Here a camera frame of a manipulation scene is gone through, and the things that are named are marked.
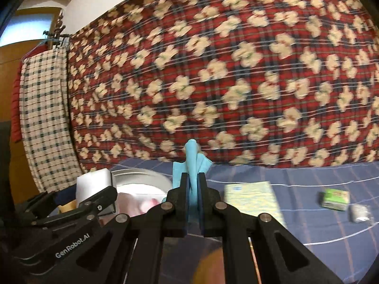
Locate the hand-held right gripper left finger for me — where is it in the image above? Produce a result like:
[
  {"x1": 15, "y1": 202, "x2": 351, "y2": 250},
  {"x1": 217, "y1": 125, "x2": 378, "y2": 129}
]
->
[{"x1": 44, "y1": 173, "x2": 189, "y2": 284}]

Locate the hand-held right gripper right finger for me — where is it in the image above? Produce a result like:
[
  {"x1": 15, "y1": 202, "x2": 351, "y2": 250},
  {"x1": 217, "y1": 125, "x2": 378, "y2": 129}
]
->
[{"x1": 197, "y1": 173, "x2": 345, "y2": 284}]

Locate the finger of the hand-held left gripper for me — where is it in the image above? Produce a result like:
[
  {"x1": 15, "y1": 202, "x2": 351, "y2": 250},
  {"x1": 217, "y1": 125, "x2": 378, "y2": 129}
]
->
[
  {"x1": 31, "y1": 186, "x2": 118, "y2": 226},
  {"x1": 14, "y1": 192, "x2": 59, "y2": 217}
]

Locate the light blue cloth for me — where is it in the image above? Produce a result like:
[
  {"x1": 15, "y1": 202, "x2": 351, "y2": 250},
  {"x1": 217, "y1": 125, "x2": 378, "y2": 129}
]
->
[{"x1": 172, "y1": 139, "x2": 213, "y2": 223}]

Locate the white basin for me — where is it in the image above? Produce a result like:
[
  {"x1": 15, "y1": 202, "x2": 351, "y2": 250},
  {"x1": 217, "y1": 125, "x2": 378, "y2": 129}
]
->
[{"x1": 111, "y1": 168, "x2": 174, "y2": 217}]

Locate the white box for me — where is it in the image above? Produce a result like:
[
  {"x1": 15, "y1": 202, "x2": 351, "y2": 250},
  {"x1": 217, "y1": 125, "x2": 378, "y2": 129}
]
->
[{"x1": 76, "y1": 168, "x2": 115, "y2": 213}]

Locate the floral tissue pack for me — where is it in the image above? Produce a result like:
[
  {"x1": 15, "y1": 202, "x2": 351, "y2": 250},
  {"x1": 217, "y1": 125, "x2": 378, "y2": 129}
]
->
[{"x1": 223, "y1": 181, "x2": 286, "y2": 229}]

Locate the green white checked cloth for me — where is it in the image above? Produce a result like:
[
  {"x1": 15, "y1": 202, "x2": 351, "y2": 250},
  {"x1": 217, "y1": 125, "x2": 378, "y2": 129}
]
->
[{"x1": 19, "y1": 47, "x2": 79, "y2": 195}]

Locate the red garment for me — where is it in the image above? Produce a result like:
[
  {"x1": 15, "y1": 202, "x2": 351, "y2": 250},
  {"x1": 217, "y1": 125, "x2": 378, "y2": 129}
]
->
[{"x1": 11, "y1": 62, "x2": 25, "y2": 144}]

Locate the blue plaid bed sheet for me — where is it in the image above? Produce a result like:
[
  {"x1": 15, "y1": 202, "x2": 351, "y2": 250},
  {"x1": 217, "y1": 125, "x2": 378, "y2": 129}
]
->
[{"x1": 111, "y1": 157, "x2": 379, "y2": 284}]

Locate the small green box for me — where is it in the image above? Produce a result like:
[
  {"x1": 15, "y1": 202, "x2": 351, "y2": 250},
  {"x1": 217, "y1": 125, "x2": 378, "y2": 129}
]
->
[{"x1": 320, "y1": 189, "x2": 351, "y2": 212}]

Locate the red plaid teddy bear blanket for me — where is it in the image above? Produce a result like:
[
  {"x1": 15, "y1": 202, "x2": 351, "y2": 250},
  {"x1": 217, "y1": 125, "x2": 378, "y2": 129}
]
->
[{"x1": 67, "y1": 0, "x2": 379, "y2": 170}]

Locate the wooden door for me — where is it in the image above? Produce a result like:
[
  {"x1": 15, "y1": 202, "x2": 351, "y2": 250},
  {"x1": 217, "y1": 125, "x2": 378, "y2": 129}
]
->
[{"x1": 0, "y1": 7, "x2": 64, "y2": 202}]

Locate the blue clothes hanger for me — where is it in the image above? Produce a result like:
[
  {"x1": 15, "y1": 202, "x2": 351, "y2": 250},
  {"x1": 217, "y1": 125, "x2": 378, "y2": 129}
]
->
[{"x1": 22, "y1": 30, "x2": 70, "y2": 63}]

